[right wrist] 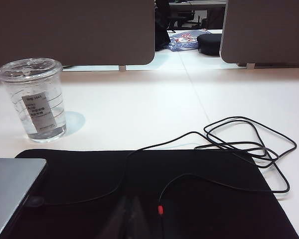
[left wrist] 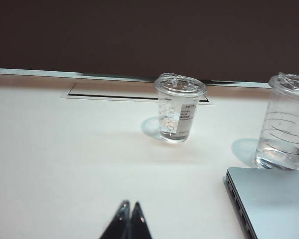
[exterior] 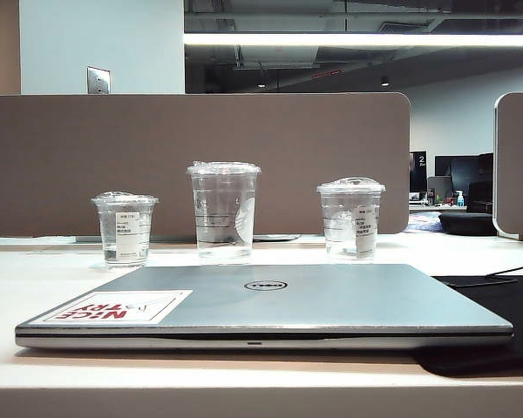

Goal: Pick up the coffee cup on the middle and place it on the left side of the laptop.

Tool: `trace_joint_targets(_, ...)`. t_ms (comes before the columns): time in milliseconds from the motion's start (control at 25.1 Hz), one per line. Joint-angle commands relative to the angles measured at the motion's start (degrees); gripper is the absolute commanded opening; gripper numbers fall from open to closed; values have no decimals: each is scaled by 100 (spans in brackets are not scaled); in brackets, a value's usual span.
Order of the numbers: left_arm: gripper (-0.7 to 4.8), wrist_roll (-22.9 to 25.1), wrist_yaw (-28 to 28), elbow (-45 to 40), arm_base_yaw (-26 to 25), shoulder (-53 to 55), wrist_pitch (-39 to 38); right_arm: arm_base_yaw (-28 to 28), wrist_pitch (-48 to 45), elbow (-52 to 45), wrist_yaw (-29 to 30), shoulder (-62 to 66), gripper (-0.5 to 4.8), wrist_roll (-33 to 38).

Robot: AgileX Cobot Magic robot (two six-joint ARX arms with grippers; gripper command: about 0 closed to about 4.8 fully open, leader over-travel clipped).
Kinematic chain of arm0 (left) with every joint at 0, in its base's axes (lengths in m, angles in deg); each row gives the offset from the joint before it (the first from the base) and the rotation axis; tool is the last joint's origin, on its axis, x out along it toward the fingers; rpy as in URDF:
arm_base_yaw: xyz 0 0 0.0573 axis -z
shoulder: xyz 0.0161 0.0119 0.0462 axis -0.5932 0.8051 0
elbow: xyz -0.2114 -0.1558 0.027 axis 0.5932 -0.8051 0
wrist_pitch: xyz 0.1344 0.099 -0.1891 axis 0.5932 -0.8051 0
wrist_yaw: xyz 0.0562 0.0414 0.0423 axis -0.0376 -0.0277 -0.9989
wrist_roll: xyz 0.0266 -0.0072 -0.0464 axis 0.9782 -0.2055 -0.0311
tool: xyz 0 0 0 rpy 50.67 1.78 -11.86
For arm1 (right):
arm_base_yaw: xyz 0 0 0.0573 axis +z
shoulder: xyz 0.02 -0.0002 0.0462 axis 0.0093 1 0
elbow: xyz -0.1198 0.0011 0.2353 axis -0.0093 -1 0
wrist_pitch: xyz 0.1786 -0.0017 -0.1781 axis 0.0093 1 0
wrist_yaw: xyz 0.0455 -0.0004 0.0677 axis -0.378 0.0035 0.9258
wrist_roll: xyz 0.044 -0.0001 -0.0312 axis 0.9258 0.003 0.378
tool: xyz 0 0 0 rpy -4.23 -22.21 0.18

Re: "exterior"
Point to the tall clear plastic cup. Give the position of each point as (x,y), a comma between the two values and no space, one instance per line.
(223,204)

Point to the medium clear labelled plastic cup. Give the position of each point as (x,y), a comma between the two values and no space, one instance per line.
(348,217)

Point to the silver Dell laptop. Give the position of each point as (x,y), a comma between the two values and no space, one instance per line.
(314,300)

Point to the small clear labelled plastic cup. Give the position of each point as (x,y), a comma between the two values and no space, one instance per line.
(126,226)

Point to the grey flat stand base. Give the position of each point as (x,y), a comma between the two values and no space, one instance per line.
(274,237)

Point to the wide brown desk partition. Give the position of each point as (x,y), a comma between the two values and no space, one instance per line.
(157,139)

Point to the black sign with numeral two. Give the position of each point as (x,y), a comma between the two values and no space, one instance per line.
(417,170)

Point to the white red Nice Try sticker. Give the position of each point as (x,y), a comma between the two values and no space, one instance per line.
(122,307)

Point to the white ceiling light strip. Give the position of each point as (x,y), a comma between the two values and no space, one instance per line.
(353,39)

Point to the blue sanitizer bottle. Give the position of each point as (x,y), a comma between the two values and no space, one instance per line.
(460,199)

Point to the black computer monitor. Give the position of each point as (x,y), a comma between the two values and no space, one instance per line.
(459,170)

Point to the black round cushion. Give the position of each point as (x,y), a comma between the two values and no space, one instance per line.
(464,222)

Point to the black office chair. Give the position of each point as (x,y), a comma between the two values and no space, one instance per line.
(480,193)

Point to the black flat device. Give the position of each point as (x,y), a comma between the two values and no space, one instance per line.
(479,281)

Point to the white-edged brown desk partition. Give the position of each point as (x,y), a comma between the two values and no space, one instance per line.
(520,165)

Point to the black mouse pad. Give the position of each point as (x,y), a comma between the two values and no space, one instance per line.
(501,331)

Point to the metal wall switch plate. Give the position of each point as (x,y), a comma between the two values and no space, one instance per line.
(98,80)

